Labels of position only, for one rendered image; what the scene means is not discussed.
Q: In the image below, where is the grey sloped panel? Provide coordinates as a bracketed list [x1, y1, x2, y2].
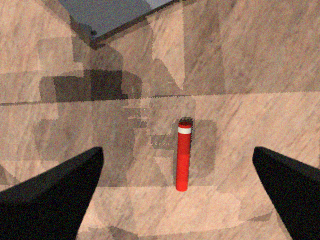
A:
[58, 0, 172, 40]

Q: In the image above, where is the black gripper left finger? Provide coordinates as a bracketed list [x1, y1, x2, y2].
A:
[0, 147, 105, 240]

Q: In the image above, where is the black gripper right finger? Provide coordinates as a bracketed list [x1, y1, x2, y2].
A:
[252, 146, 320, 240]

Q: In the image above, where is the dark red peg with white band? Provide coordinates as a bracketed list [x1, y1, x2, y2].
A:
[176, 122, 192, 192]

